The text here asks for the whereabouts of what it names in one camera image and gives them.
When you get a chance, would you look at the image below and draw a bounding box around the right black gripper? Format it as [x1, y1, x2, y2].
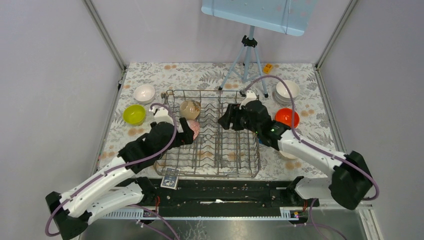
[216, 103, 260, 134]

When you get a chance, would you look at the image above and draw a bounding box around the pink patterned bowl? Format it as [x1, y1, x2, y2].
[177, 119, 201, 140]

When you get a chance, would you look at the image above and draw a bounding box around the beige patterned bowl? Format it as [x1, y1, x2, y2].
[279, 150, 298, 161]
[179, 100, 202, 120]

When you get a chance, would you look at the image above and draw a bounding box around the orange bowl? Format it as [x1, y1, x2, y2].
[274, 108, 300, 128]

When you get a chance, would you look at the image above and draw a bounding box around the grey wire dish rack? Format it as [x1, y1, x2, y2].
[153, 89, 261, 178]

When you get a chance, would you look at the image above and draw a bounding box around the white ribbed bowl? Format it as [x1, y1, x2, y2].
[275, 80, 300, 101]
[273, 93, 292, 105]

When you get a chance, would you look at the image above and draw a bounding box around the yellow-green bowl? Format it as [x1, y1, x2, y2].
[122, 104, 146, 126]

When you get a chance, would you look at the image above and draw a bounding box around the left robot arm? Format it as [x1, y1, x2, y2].
[44, 118, 194, 240]

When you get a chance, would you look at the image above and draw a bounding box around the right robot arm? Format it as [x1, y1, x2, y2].
[217, 100, 376, 210]

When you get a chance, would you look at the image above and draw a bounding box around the floral tablecloth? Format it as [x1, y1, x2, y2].
[97, 63, 335, 181]

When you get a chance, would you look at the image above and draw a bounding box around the blue playing card box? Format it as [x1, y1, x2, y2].
[160, 167, 180, 190]

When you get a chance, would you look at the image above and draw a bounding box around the light blue tripod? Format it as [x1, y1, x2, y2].
[218, 25, 264, 91]

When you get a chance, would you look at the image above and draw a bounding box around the orange toy block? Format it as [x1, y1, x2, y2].
[262, 63, 274, 75]

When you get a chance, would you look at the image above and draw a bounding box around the light blue board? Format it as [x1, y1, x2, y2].
[201, 0, 317, 37]

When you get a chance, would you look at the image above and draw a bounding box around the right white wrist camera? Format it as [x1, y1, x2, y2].
[239, 90, 258, 108]

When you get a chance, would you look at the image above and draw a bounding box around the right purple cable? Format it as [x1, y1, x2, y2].
[240, 75, 381, 202]

